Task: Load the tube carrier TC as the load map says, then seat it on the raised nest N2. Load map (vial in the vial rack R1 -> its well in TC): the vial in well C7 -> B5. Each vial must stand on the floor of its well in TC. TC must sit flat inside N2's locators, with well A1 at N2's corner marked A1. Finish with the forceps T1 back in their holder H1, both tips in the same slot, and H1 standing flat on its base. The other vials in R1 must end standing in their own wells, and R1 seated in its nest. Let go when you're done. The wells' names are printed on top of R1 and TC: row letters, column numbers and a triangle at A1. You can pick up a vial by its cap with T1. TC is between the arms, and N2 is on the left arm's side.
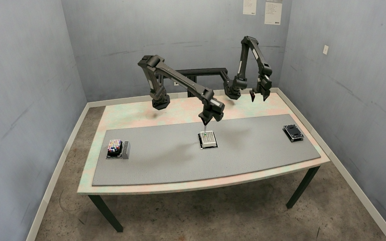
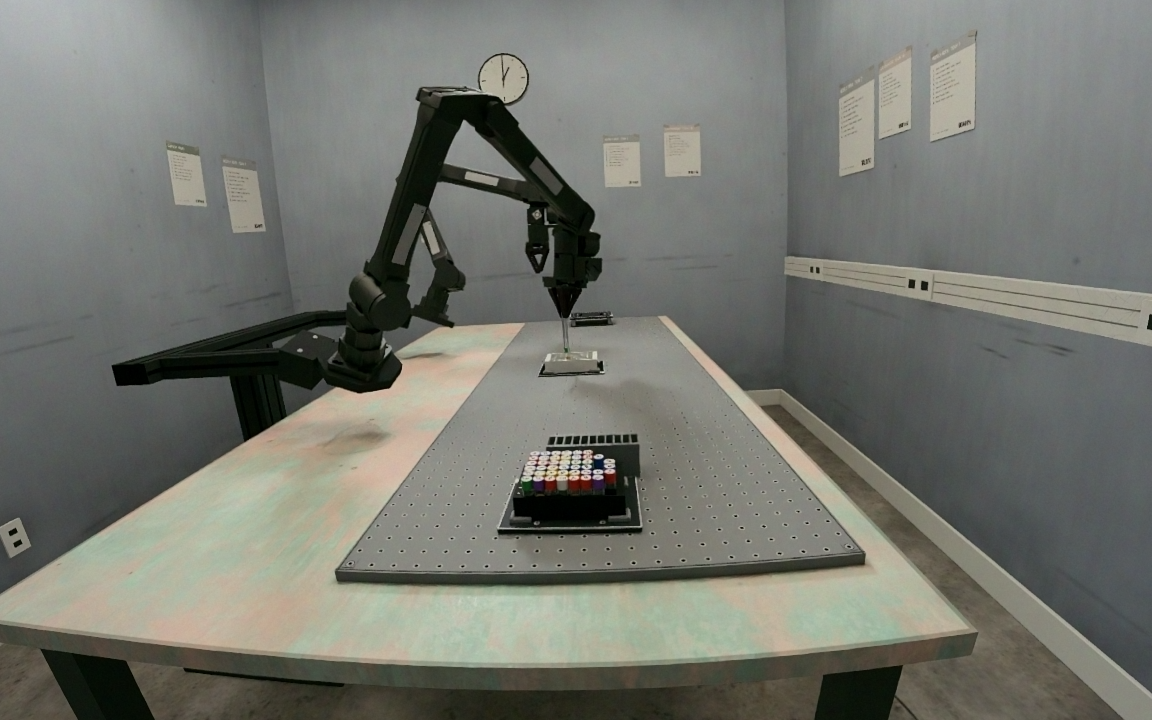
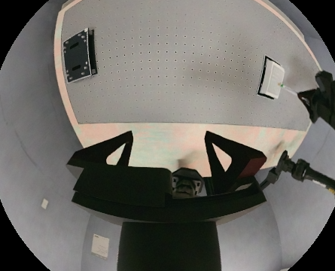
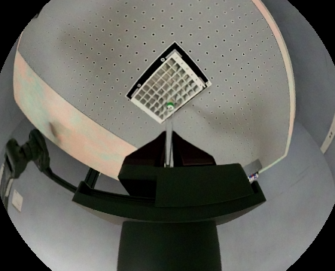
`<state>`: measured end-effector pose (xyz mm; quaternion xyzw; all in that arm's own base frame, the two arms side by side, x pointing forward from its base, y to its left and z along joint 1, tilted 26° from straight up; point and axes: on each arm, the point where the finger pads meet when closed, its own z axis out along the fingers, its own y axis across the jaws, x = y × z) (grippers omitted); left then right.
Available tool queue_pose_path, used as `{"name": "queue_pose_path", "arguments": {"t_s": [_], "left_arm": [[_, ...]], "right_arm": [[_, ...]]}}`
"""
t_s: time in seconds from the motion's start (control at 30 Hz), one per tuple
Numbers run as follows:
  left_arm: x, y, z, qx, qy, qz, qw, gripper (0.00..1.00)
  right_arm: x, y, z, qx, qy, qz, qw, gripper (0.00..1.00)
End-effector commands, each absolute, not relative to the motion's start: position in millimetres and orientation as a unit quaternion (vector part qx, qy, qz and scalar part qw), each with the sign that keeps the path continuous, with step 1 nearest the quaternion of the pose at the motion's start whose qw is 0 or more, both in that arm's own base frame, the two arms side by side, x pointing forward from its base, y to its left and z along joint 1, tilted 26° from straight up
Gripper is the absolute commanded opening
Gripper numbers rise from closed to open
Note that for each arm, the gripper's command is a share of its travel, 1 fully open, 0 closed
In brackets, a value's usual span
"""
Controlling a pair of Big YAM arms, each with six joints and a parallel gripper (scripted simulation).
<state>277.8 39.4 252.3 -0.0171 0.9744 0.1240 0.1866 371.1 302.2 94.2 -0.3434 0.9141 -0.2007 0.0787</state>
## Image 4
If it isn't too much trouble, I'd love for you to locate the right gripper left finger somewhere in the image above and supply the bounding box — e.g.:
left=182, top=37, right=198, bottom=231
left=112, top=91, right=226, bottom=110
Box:
left=122, top=131, right=166, bottom=167

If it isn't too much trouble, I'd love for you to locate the white tube carrier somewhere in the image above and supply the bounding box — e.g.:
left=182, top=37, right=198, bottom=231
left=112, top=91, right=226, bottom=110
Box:
left=130, top=52, right=205, bottom=123

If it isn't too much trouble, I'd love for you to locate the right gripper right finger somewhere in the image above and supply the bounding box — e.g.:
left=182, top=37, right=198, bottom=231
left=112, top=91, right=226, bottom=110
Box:
left=172, top=131, right=217, bottom=167

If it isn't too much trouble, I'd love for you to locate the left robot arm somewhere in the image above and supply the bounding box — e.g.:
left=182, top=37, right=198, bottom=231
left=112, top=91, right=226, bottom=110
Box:
left=0, top=132, right=44, bottom=212

